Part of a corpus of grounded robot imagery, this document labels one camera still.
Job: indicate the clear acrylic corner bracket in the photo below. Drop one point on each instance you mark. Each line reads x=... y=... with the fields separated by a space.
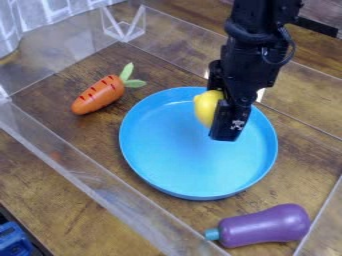
x=121 y=30

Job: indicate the purple toy eggplant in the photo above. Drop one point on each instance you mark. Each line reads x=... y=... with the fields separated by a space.
x=280 y=224

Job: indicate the clear acrylic enclosure wall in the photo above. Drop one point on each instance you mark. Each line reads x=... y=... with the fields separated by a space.
x=66 y=183

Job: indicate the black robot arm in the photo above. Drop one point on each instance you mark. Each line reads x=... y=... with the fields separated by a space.
x=257 y=19

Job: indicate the round blue tray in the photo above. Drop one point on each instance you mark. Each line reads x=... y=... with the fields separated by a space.
x=169 y=150

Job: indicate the white curtain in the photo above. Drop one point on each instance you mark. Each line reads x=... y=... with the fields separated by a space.
x=25 y=15

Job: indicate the yellow toy lemon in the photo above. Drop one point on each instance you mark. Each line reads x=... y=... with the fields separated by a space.
x=205 y=106

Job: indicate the black bar on floor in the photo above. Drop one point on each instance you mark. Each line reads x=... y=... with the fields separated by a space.
x=317 y=27

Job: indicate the orange toy carrot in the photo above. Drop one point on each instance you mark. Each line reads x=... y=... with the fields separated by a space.
x=106 y=91

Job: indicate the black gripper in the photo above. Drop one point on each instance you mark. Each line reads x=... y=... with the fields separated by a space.
x=247 y=69

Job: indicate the blue plastic crate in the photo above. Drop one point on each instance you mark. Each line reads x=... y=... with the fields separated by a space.
x=15 y=243

